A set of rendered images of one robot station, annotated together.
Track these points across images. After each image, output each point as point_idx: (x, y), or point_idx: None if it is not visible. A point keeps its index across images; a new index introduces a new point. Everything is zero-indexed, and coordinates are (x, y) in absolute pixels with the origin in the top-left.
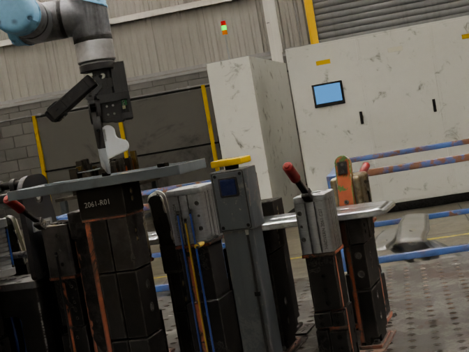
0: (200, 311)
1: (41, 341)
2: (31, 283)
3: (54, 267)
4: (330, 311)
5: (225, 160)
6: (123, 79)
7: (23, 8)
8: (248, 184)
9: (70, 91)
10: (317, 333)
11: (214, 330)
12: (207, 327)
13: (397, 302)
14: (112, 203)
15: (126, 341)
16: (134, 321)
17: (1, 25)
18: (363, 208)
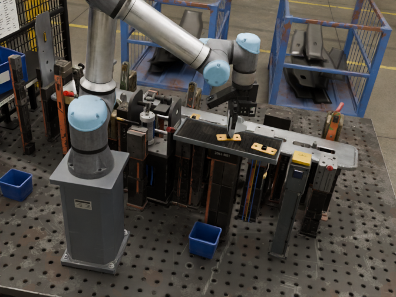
0: (250, 192)
1: (163, 180)
2: (165, 155)
3: (179, 151)
4: (314, 212)
5: (301, 161)
6: (255, 95)
7: (224, 76)
8: (308, 175)
9: (224, 96)
10: (304, 218)
11: (254, 200)
12: (251, 198)
13: None
14: (231, 157)
15: (216, 211)
16: (223, 206)
17: (207, 82)
18: (344, 158)
